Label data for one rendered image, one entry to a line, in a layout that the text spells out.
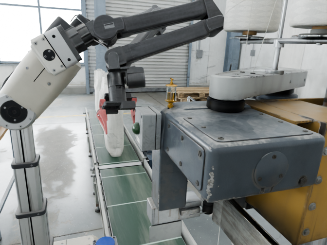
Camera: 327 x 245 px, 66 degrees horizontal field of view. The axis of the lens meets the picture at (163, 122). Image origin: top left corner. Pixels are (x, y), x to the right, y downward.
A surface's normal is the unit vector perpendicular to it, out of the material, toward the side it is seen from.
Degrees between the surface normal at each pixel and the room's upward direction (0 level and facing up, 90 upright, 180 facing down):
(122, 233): 0
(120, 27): 75
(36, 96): 115
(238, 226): 90
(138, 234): 0
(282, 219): 90
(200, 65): 90
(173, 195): 90
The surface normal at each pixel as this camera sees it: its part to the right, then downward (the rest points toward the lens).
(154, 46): 0.18, 0.07
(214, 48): 0.32, 0.29
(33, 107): -0.09, 0.66
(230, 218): -0.95, 0.06
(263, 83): 0.68, 0.24
